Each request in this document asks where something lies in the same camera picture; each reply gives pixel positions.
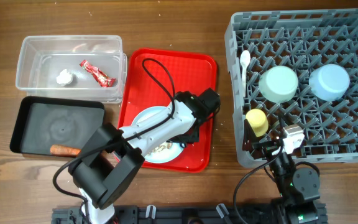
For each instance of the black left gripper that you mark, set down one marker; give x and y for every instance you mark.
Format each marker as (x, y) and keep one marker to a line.
(194, 138)

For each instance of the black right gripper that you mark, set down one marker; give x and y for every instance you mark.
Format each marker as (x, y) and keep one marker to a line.
(266, 146)

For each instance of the yellow plastic cup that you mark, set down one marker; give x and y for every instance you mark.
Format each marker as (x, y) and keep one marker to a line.
(258, 121)

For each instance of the light blue plate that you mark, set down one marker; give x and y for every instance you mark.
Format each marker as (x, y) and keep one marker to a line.
(168, 154)

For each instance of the mint green bowl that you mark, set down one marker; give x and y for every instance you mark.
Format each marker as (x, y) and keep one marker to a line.
(278, 84)

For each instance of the white plastic spoon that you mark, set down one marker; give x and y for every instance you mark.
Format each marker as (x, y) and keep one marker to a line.
(244, 62)

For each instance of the light blue bowl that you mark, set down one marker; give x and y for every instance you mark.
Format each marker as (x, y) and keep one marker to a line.
(329, 82)

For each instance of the red candy wrapper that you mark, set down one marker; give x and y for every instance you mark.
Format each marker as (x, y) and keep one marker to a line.
(101, 78)

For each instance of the orange carrot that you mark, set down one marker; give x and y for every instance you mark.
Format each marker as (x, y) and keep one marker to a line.
(60, 150)

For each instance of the white tissue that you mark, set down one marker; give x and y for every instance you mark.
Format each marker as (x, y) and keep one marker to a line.
(65, 78)

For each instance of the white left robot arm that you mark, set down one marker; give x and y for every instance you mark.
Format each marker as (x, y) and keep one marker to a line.
(106, 166)

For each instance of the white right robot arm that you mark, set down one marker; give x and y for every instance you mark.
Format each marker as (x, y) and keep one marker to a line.
(297, 183)

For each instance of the grey dishwasher rack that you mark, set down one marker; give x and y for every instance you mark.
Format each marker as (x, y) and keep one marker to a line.
(303, 41)

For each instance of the peanut scraps on plate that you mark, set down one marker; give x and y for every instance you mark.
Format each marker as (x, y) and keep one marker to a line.
(160, 148)

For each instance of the red plastic tray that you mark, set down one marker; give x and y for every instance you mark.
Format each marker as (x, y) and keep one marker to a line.
(190, 72)

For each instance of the clear plastic bin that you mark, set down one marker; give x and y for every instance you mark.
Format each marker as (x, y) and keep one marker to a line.
(43, 57)

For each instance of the black bin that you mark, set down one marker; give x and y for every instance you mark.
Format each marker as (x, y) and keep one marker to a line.
(42, 122)

